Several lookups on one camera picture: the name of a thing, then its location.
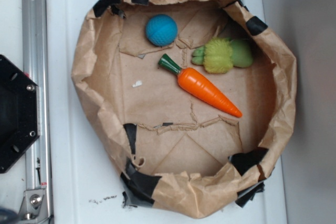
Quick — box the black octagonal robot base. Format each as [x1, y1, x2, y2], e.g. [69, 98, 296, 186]
[1, 55, 39, 174]

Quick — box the orange plastic toy carrot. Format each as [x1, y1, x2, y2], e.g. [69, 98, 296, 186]
[158, 54, 243, 118]

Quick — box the small white scrap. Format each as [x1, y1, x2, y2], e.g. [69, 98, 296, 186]
[132, 80, 143, 88]

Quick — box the green fuzzy plush toy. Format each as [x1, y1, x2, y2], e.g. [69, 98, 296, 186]
[191, 37, 254, 74]

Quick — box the blue dimpled ball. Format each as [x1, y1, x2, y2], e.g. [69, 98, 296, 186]
[145, 14, 178, 47]

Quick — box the brown paper bag tray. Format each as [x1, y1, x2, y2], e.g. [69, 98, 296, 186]
[71, 0, 297, 218]

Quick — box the aluminium extrusion rail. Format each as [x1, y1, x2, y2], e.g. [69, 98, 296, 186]
[22, 0, 54, 223]

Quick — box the metal corner bracket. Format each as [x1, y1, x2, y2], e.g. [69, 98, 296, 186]
[18, 189, 48, 223]

